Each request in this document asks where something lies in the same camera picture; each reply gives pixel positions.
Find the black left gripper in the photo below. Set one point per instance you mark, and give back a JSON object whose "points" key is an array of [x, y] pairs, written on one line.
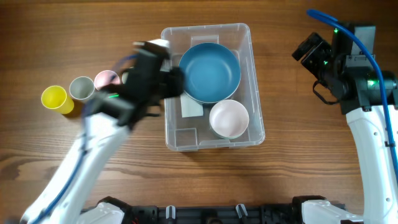
{"points": [[179, 76]]}

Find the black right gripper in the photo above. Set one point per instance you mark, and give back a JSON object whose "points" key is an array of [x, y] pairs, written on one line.
{"points": [[308, 60]]}

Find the dark blue bowl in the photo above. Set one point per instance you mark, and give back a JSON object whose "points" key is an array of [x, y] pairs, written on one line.
{"points": [[212, 73]]}

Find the pink small bowl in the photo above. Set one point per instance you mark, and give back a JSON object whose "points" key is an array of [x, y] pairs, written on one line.
{"points": [[229, 118]]}

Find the grey plastic cup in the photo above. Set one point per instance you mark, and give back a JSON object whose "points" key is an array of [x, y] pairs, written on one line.
{"points": [[82, 89]]}

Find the yellow plastic cup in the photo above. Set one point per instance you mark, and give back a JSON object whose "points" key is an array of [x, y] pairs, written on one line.
{"points": [[56, 99]]}

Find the cream plastic cup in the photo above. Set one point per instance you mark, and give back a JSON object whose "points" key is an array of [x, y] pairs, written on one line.
{"points": [[124, 77]]}

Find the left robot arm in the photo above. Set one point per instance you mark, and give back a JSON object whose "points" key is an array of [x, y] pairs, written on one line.
{"points": [[108, 119]]}

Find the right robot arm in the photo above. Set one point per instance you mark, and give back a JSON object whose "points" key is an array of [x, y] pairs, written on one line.
{"points": [[344, 69]]}

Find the white paper label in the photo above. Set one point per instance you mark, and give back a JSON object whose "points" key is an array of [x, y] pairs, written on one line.
{"points": [[190, 107]]}

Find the clear plastic storage bin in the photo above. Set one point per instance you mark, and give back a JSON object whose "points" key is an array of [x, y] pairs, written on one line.
{"points": [[194, 133]]}

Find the pink plastic cup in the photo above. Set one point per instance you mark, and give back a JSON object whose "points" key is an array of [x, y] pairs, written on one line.
{"points": [[106, 77]]}

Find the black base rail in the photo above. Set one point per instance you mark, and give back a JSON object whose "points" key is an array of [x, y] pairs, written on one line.
{"points": [[112, 210]]}

